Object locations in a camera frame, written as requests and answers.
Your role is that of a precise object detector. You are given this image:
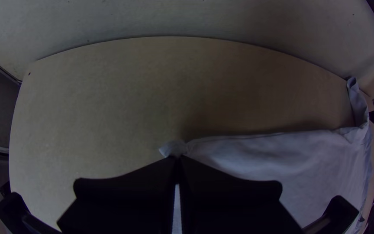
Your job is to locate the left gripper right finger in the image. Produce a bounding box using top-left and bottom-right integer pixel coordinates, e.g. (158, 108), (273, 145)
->
(177, 155), (304, 234)

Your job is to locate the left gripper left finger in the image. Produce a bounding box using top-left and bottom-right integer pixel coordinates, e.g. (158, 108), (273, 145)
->
(57, 156), (178, 234)

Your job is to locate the white t-shirt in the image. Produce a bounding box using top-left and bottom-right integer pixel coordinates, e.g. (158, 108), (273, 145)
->
(158, 76), (374, 234)

